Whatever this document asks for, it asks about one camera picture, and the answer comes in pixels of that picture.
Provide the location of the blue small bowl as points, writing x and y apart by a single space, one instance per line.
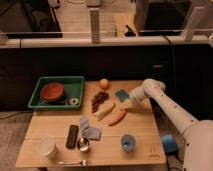
128 142

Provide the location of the blue cylinder on floor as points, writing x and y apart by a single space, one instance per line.
169 144

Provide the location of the grey vertical post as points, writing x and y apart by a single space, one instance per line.
95 25

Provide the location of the teal green sponge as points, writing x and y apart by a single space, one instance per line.
122 95

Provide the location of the blue crumpled cloth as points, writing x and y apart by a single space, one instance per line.
88 131

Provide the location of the white stacked cups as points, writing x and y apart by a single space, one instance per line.
48 148

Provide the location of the yellow banana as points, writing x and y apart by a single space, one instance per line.
104 110

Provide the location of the black remote control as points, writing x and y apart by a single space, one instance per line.
72 137

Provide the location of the dark grape bunch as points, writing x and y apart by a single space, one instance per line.
98 99

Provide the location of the silver fork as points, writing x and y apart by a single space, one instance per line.
81 163

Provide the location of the green plastic tray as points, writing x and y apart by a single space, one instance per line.
73 87

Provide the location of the orange carrot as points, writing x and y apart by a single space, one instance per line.
118 118

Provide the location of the orange fruit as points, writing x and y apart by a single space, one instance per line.
104 84

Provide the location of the grey slanted post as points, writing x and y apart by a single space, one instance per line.
192 23

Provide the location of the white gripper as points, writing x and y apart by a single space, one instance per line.
136 95

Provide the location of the red bowl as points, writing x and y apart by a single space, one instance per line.
52 92

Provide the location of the metal measuring cup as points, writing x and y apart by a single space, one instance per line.
83 144

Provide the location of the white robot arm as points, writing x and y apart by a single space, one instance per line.
198 135

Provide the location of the white horizontal rail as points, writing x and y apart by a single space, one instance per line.
106 41

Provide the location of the white tape roll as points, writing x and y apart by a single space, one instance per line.
73 101

